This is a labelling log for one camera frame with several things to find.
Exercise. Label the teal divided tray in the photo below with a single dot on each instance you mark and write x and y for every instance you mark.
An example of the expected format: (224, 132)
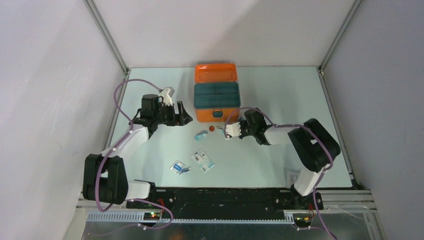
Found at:
(216, 95)

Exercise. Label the orange medicine box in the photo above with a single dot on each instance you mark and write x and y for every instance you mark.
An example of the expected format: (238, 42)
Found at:
(216, 72)

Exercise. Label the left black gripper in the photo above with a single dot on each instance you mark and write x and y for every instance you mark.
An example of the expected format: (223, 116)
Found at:
(179, 119)

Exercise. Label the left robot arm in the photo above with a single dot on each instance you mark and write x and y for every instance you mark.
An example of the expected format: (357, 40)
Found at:
(105, 176)

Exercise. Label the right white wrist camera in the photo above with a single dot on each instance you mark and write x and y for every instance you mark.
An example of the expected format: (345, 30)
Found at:
(232, 130)

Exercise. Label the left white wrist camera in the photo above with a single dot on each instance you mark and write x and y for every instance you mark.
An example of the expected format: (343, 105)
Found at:
(166, 95)

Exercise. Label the teal wrapper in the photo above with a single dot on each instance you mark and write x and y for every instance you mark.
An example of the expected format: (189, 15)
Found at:
(200, 135)

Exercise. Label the blue white sachet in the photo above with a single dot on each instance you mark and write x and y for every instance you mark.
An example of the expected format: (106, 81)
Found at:
(180, 168)

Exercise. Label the white leaflet near base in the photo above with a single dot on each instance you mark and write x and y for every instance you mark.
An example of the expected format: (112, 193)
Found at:
(291, 178)

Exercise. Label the long white teal packet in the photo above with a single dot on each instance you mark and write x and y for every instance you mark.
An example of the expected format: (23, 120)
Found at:
(203, 160)

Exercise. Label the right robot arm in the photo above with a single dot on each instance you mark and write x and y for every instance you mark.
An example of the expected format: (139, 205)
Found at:
(314, 145)

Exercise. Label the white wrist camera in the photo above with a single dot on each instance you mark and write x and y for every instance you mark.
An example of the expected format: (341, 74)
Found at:
(232, 130)
(166, 95)

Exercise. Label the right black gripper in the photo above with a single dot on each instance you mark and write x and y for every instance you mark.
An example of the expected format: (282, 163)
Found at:
(242, 122)

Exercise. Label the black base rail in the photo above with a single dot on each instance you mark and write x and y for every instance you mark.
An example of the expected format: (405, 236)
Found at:
(229, 204)

